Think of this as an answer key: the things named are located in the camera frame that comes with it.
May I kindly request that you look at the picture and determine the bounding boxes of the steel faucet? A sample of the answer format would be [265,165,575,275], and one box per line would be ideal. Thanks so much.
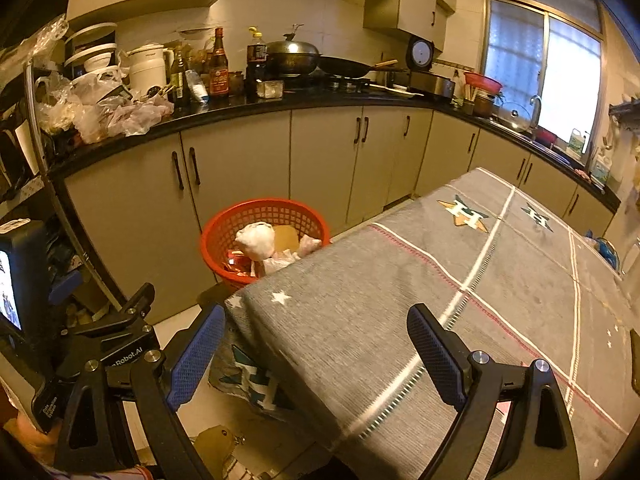
[529,94,545,133]

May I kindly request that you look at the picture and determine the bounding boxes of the green detergent bottle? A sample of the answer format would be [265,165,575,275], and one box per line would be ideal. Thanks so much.
[567,127,591,157]

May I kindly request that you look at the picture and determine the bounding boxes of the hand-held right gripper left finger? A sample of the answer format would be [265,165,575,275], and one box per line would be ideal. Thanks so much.
[52,303,227,480]

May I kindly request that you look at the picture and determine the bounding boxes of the black metal shelf rack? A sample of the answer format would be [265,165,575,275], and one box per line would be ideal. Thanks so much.
[0,15,126,321]

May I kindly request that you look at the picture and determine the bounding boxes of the grey printed tablecloth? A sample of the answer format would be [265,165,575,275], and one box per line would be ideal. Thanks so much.
[210,166,640,480]

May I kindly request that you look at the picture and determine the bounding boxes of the small beige wall cabinets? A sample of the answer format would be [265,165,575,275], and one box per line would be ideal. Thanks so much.
[362,0,458,53]

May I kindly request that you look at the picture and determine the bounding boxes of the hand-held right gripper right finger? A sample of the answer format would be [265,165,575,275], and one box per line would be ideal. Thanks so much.
[406,303,581,480]

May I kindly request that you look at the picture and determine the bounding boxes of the brown paper bag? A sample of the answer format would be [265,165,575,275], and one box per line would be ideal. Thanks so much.
[192,425,241,466]

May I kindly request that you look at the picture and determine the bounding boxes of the glass pot lid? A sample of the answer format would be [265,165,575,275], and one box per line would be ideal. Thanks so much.
[496,101,528,133]

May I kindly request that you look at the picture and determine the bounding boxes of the white paper ball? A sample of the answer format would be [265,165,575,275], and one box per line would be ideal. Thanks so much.
[235,221,277,277]

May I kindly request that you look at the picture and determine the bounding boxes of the small clear plastic bottle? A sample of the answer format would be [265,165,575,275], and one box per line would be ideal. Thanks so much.
[186,69,210,106]

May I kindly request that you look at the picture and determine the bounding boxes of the white electric kettle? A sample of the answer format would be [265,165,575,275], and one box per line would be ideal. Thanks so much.
[127,44,175,95]

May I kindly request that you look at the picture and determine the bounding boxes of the steel wok with lid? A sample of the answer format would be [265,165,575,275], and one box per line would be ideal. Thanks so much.
[265,24,321,77]

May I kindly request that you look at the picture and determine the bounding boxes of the dark green glass bottle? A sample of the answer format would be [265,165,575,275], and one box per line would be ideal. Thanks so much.
[170,50,190,108]

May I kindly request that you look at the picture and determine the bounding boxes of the kitchen window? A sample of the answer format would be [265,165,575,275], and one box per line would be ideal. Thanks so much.
[482,0,606,148]

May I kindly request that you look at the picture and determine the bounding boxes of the red plastic basin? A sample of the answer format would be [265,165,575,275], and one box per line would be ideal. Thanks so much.
[463,71,503,92]

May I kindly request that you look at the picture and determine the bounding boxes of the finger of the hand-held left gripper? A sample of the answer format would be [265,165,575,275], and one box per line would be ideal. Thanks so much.
[65,282,157,338]

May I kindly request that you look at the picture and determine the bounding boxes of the orange plastic basket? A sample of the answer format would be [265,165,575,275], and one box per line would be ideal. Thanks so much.
[200,198,332,293]

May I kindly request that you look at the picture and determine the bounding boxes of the dark yellow cap bottle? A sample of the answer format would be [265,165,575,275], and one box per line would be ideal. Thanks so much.
[246,27,269,98]

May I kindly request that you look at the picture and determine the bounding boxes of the red snack wrapper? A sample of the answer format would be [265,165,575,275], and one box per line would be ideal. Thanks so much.
[222,249,258,278]

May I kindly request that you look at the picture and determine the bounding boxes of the blue plastic bag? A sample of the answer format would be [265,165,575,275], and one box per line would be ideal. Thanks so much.
[582,232,621,273]

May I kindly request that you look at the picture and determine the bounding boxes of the tan cardboard piece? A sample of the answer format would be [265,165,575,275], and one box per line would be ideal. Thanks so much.
[274,225,300,252]

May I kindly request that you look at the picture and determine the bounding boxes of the pile of plastic bags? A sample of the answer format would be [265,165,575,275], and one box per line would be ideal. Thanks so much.
[37,67,175,143]

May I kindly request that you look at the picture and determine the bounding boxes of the red label sauce bottle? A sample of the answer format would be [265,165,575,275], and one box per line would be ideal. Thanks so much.
[208,27,231,98]

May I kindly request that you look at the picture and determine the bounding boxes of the metal wall rack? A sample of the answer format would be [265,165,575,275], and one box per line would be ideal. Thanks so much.
[607,100,640,136]

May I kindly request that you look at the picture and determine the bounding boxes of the black frying pan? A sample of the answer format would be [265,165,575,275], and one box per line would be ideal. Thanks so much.
[317,55,401,81]

